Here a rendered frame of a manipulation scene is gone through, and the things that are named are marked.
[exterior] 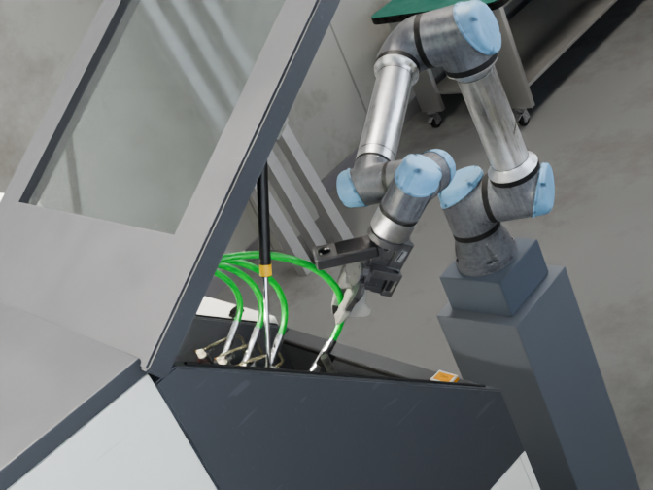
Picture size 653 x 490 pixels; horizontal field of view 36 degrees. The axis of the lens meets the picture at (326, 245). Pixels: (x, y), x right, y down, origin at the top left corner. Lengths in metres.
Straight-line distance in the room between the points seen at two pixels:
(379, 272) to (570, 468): 1.02
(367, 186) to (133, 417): 0.68
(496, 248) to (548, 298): 0.19
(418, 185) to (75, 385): 0.67
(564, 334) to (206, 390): 1.26
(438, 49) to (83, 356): 1.00
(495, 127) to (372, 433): 0.78
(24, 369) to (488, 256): 1.21
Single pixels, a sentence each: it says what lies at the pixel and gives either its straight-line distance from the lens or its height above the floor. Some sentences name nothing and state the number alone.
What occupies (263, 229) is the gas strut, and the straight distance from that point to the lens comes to 1.57.
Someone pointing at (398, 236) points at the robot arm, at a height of 1.33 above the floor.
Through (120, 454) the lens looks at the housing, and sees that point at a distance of 1.49.
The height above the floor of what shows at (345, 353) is 0.95.
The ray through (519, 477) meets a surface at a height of 0.75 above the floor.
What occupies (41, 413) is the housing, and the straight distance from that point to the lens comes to 1.47.
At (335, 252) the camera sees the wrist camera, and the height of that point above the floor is 1.33.
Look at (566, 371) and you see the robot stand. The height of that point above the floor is 0.57.
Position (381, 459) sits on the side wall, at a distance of 1.80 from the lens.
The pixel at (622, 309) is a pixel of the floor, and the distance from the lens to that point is 3.75.
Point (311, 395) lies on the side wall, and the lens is 1.66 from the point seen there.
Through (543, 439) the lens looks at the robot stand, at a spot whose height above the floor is 0.43.
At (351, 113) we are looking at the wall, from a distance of 5.55.
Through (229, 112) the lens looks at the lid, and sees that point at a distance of 1.62.
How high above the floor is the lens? 2.16
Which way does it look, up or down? 26 degrees down
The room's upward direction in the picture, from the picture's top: 25 degrees counter-clockwise
